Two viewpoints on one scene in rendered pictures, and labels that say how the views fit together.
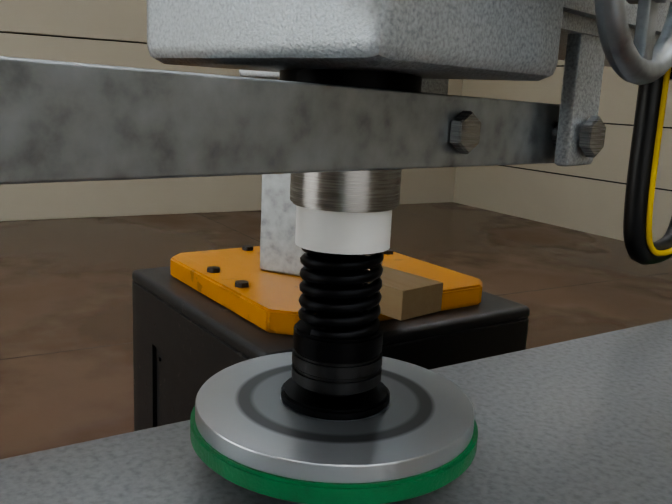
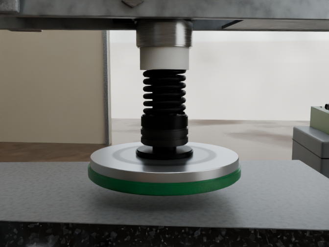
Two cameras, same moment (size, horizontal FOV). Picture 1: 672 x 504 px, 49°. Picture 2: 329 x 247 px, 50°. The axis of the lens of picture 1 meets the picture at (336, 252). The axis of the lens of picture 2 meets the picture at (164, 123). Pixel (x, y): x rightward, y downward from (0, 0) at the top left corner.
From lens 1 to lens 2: 0.99 m
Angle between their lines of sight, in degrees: 138
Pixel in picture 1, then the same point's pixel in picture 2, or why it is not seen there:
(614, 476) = (69, 167)
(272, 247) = not seen: outside the picture
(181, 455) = (238, 208)
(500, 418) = (44, 187)
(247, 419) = (217, 153)
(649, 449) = (30, 169)
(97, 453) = (291, 220)
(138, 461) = (265, 210)
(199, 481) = (236, 197)
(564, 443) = (52, 176)
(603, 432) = (24, 175)
